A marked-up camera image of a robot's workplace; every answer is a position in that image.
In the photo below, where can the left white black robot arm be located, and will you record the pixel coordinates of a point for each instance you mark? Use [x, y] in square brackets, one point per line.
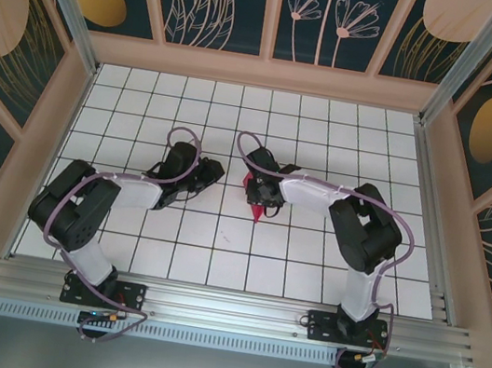
[86, 261]

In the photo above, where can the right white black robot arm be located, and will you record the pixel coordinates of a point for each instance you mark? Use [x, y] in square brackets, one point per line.
[364, 293]

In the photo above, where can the yellow power connector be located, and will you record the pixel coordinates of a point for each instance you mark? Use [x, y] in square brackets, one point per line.
[113, 317]
[358, 357]

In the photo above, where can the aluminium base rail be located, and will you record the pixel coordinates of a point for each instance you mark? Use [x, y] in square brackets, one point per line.
[225, 308]

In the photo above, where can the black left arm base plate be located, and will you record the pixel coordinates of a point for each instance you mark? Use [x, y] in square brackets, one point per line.
[133, 295]

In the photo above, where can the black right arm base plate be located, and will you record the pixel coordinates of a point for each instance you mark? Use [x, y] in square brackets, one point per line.
[321, 324]

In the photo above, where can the aluminium side rail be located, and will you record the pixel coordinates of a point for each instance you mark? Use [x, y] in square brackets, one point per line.
[433, 225]

